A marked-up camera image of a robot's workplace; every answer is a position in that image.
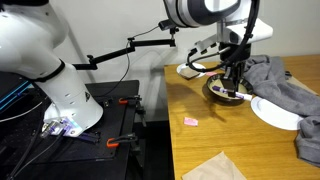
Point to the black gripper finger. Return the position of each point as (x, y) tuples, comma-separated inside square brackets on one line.
[(230, 87), (241, 83)]

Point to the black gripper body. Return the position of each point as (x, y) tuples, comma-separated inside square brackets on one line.
[(235, 53)]

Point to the purple capped white marker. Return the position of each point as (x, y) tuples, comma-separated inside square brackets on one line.
[(220, 89)]

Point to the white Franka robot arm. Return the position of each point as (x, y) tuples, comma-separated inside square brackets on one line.
[(30, 50)]

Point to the dark rimmed beige bowl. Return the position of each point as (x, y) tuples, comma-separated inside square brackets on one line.
[(220, 81)]

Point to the pink sweetener packet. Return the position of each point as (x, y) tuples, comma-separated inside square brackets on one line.
[(211, 73)]

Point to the gray hoodie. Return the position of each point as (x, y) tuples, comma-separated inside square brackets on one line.
[(283, 90)]

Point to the folded brown napkin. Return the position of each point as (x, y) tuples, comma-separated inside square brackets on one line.
[(190, 74)]

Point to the large white plate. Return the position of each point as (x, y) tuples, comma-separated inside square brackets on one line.
[(273, 115)]

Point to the small white plate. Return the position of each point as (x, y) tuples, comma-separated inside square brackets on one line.
[(182, 69)]

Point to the pink small block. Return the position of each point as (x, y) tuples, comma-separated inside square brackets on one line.
[(190, 121)]

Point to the tan paper sheet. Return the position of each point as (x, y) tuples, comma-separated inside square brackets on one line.
[(301, 85)]

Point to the large tan paper napkin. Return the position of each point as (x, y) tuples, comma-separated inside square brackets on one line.
[(213, 170)]

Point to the black robot stand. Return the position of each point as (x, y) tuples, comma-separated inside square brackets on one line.
[(110, 120)]

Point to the black box with blue stripes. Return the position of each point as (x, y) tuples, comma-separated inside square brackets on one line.
[(13, 90)]

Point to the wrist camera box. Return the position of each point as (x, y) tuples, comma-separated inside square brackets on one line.
[(205, 46)]

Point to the black stereo camera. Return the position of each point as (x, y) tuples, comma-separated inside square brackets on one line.
[(166, 24)]

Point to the black articulated camera mount arm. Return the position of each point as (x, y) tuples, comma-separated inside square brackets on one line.
[(110, 56)]

